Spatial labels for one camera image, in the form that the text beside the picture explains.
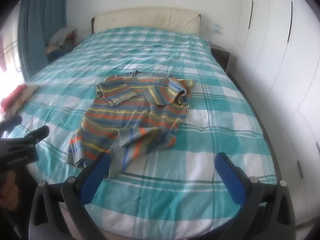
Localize red and beige folded clothes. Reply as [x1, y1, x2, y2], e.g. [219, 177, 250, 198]
[10, 86, 40, 115]

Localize teal curtain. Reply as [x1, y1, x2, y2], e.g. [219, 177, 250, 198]
[17, 0, 68, 83]

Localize wall socket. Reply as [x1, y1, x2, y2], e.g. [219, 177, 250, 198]
[206, 24, 223, 34]

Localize striped knit shirt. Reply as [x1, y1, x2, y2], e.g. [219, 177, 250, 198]
[66, 71, 197, 180]

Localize red folded cloth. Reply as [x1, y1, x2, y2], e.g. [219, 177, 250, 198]
[0, 84, 27, 112]

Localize bed with checked teal blanket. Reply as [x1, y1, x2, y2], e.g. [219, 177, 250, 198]
[0, 27, 278, 233]

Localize white wardrobe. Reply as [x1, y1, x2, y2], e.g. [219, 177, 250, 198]
[235, 0, 320, 207]

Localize cream padded headboard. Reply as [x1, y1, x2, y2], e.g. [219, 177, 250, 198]
[91, 7, 202, 34]

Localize dark nightstand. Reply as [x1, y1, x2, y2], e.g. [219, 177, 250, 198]
[210, 44, 231, 73]

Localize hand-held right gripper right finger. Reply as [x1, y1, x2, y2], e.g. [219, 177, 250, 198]
[214, 152, 296, 240]

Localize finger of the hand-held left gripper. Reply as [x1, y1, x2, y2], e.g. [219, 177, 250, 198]
[5, 125, 50, 153]
[0, 116, 23, 133]

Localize person's left hand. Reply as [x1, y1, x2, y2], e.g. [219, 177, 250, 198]
[0, 172, 20, 207]

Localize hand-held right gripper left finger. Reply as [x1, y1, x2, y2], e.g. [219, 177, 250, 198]
[29, 152, 111, 240]

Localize pile of clothes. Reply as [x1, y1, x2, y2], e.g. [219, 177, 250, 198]
[45, 27, 77, 62]

